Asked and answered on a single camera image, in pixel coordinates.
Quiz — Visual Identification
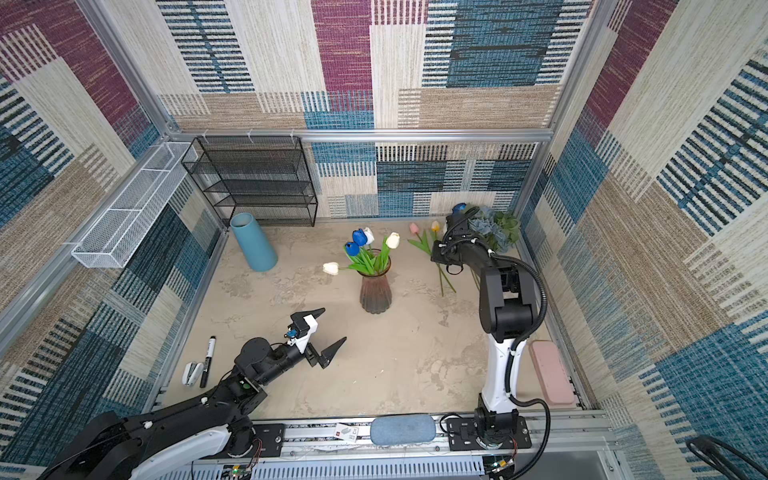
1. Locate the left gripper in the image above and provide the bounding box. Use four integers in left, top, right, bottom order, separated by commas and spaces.
257, 308, 343, 389

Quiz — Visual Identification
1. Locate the pink tulip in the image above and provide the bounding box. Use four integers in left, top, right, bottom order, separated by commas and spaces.
409, 223, 456, 296

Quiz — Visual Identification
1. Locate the blue hydrangea bunch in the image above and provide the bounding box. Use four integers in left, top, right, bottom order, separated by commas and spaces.
470, 206, 521, 253

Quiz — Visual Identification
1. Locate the red glass vase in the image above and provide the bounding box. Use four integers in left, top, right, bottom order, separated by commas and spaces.
359, 261, 393, 314

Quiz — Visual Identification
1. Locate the teal ceramic vase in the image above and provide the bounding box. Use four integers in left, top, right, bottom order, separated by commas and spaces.
230, 212, 278, 272

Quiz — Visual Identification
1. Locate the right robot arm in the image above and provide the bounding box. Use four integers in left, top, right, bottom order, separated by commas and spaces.
431, 203, 547, 449

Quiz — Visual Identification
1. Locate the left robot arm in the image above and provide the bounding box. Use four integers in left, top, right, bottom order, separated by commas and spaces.
41, 309, 345, 479

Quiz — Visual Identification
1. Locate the black marker pen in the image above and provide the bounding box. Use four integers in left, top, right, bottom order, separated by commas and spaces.
200, 336, 216, 388

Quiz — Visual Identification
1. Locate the white label tag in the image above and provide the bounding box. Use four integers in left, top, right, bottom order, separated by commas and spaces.
334, 423, 359, 443

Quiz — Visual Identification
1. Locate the white stapler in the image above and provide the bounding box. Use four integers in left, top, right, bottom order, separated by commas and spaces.
181, 361, 204, 386

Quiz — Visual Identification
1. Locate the blue-grey sponge pad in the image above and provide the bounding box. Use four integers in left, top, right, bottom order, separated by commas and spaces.
370, 414, 436, 446

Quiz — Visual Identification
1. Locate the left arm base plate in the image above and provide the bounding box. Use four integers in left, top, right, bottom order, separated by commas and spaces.
204, 423, 286, 461

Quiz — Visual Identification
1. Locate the black wire shelf rack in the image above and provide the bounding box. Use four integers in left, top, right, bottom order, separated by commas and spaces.
181, 136, 318, 226

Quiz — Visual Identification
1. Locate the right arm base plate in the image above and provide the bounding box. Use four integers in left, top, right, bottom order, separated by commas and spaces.
442, 416, 532, 451

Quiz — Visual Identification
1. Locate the white wire mesh basket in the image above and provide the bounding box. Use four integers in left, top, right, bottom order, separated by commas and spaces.
71, 142, 190, 269

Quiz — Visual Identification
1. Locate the black cable loop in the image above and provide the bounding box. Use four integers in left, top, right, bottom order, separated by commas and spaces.
685, 434, 768, 480

